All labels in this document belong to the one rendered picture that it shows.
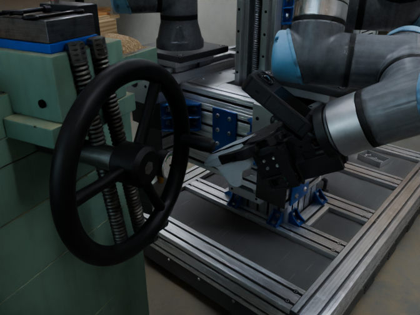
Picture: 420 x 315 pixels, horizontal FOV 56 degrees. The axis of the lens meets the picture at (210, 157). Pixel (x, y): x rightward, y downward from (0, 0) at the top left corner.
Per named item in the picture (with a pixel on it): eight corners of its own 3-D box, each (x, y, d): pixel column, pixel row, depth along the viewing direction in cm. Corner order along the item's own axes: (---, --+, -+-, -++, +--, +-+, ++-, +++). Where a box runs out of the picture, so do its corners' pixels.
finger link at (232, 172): (210, 197, 63) (259, 184, 57) (192, 164, 62) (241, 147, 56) (219, 188, 65) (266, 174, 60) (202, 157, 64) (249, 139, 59)
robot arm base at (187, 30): (180, 40, 137) (179, 9, 132) (213, 45, 128) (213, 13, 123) (146, 46, 126) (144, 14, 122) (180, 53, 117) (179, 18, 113)
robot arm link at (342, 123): (349, 100, 46) (360, 83, 53) (313, 114, 49) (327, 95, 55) (374, 157, 47) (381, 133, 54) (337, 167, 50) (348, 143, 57)
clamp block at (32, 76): (60, 125, 53) (48, 57, 49) (-8, 110, 58) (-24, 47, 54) (129, 95, 64) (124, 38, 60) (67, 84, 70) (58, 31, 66)
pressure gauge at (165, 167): (164, 191, 87) (162, 158, 84) (150, 187, 89) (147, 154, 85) (179, 179, 92) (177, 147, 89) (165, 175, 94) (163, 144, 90)
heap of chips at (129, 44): (124, 54, 78) (122, 39, 77) (75, 49, 83) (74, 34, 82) (148, 47, 85) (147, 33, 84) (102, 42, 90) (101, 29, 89)
